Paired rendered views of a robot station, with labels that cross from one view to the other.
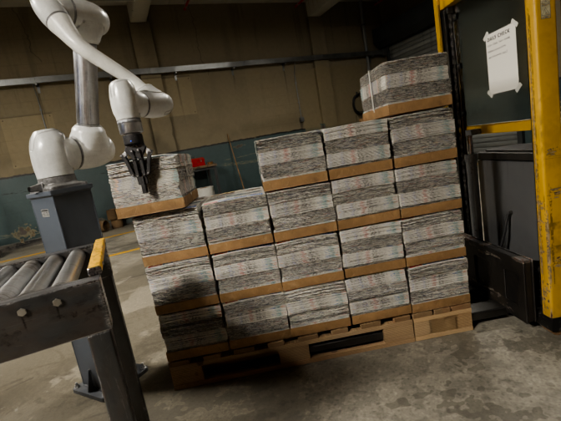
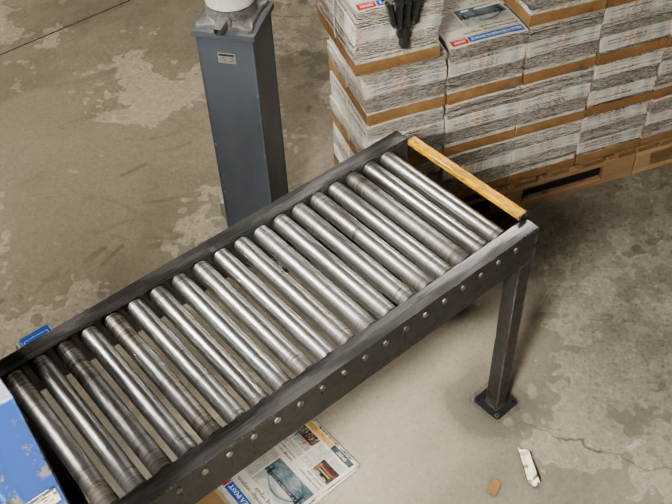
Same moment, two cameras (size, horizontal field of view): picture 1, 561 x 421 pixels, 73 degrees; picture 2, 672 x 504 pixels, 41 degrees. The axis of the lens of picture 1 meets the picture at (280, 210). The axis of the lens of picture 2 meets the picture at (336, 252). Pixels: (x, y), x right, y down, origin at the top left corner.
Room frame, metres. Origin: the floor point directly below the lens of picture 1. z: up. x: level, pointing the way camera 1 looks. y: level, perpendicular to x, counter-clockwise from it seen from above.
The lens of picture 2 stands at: (-0.62, 1.38, 2.45)
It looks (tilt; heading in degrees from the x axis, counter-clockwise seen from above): 46 degrees down; 344
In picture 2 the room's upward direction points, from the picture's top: 3 degrees counter-clockwise
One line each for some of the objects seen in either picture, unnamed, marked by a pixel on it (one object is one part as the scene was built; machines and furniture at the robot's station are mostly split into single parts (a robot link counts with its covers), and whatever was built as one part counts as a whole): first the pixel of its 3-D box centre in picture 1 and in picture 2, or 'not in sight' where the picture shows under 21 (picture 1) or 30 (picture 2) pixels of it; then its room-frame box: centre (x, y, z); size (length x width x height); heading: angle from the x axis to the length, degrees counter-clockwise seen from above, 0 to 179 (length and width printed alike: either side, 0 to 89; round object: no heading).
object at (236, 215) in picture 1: (278, 270); (492, 100); (1.82, 0.06, 0.42); 1.17 x 0.39 x 0.83; 93
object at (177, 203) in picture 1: (155, 205); (389, 47); (1.65, 0.54, 0.86); 0.29 x 0.16 x 0.04; 92
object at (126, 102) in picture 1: (126, 99); not in sight; (1.56, 0.52, 1.30); 0.13 x 0.11 x 0.16; 150
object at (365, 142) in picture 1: (347, 149); not in sight; (1.84, -0.37, 0.95); 0.38 x 0.29 x 0.23; 3
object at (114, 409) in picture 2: not in sight; (112, 406); (0.63, 1.57, 0.77); 0.47 x 0.05 x 0.05; 22
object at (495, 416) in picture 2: not in sight; (496, 400); (0.82, 0.46, 0.01); 0.14 x 0.13 x 0.01; 22
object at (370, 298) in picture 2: not in sight; (332, 266); (0.88, 0.97, 0.77); 0.47 x 0.05 x 0.05; 22
